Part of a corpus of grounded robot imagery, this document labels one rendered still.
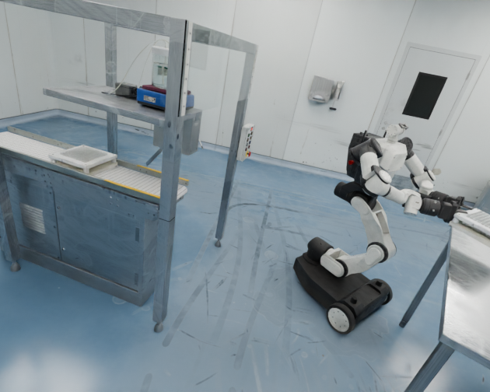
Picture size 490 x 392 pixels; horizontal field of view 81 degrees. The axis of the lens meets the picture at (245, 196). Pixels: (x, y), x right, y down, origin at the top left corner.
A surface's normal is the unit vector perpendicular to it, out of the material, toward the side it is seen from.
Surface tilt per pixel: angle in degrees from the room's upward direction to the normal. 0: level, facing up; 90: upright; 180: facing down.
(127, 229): 90
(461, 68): 90
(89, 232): 90
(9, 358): 0
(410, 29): 90
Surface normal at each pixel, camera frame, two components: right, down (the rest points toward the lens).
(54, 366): 0.18, -0.88
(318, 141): -0.16, 0.41
